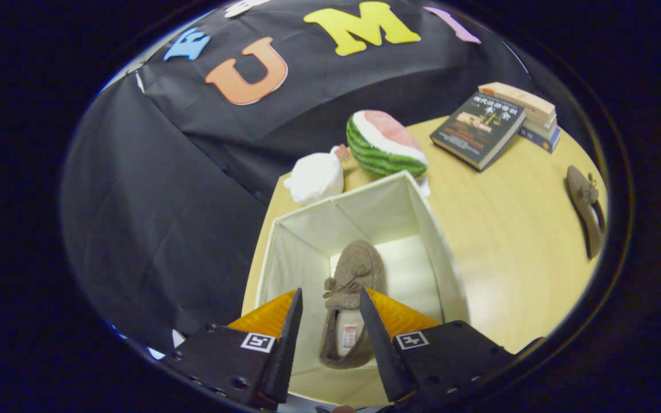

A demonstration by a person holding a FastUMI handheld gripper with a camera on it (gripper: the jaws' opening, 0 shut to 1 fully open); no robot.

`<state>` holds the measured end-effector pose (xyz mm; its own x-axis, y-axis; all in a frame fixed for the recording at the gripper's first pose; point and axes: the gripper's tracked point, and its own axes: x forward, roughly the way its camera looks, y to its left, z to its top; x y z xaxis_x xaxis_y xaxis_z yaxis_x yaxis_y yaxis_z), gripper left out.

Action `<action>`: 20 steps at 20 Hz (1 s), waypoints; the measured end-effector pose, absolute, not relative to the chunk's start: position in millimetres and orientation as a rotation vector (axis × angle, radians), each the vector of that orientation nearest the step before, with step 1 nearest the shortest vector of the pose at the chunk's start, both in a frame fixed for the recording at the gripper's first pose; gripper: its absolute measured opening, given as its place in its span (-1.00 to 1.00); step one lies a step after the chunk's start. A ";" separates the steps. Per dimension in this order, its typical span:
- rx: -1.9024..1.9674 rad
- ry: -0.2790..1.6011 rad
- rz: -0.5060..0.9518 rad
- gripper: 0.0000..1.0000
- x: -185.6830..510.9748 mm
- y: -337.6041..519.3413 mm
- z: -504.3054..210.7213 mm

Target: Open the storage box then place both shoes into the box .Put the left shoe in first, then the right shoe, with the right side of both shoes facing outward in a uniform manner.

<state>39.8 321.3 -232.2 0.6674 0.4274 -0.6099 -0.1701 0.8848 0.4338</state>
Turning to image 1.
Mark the brown fuzzy slipper shoe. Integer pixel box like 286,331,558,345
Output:
318,240,387,369
566,165,608,260

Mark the watermelon slice plush toy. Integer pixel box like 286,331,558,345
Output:
346,110,430,196

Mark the cream paperback book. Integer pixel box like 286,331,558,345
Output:
523,112,558,138

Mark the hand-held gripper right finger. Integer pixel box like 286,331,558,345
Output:
359,288,518,403

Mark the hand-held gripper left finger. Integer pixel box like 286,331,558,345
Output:
163,288,304,410

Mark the white plush toy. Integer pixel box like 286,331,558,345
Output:
283,143,353,206

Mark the blue cover book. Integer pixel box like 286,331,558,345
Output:
517,126,561,154

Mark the cream fabric storage box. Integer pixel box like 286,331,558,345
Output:
255,170,470,409

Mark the beige paperback book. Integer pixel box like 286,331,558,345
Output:
478,81,557,121

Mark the dark cover book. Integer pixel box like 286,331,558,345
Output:
429,92,527,172

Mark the black backdrop cloth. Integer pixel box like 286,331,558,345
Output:
60,0,538,368

